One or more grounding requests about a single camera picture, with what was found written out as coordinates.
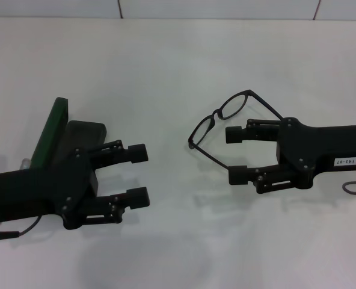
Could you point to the black glasses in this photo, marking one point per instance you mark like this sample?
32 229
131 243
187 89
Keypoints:
216 114

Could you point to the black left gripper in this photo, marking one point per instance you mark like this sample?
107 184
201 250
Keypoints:
30 192

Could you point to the green glasses case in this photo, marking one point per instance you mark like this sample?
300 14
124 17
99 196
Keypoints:
50 132

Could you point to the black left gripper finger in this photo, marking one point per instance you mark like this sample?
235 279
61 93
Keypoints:
137 198
137 153

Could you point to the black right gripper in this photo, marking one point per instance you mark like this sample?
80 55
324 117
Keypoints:
316 144

